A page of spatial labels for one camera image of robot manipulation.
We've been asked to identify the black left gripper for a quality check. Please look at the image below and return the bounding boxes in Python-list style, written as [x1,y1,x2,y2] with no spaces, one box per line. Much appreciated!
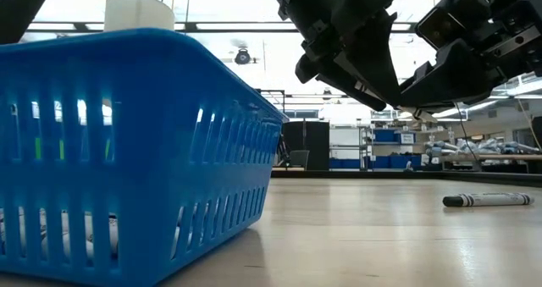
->
[264,0,420,113]

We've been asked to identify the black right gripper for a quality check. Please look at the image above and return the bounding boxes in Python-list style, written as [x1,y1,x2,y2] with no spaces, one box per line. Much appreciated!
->
[400,0,542,109]

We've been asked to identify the blue plastic basket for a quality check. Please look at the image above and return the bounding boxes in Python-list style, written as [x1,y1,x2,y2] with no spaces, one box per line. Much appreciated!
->
[0,27,290,287]

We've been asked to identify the blue storage bin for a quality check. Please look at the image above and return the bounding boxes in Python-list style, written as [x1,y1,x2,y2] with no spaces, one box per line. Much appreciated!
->
[366,154,423,170]
[329,157,362,170]
[373,129,401,144]

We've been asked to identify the grey plastic-wrapped items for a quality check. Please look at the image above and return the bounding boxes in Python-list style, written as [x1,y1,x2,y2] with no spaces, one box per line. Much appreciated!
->
[424,137,541,156]

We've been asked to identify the black panel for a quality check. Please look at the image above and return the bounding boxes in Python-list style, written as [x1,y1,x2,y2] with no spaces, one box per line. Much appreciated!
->
[281,120,331,172]

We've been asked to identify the wooden workbench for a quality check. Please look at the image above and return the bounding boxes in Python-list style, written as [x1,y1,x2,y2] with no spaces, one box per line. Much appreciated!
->
[440,152,542,163]

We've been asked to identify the grey office chair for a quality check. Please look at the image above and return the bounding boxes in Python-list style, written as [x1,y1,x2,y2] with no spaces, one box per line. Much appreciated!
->
[290,150,311,170]

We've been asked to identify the black overhead rig beam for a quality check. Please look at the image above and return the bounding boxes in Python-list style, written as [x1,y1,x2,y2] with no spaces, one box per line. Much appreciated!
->
[25,21,420,35]

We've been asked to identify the white cylinder table lamp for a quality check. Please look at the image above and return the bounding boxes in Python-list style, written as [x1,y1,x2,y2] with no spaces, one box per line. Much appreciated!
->
[103,0,176,32]

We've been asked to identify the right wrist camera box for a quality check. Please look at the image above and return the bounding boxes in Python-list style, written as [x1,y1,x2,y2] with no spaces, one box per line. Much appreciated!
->
[416,0,497,51]

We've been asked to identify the black aluminium table frame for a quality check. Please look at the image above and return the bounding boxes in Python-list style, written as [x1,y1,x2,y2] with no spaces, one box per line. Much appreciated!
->
[270,169,542,189]

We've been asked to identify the black ceiling-mounted camera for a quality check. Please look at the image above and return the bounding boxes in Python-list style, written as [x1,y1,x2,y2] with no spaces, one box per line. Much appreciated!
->
[234,47,252,66]

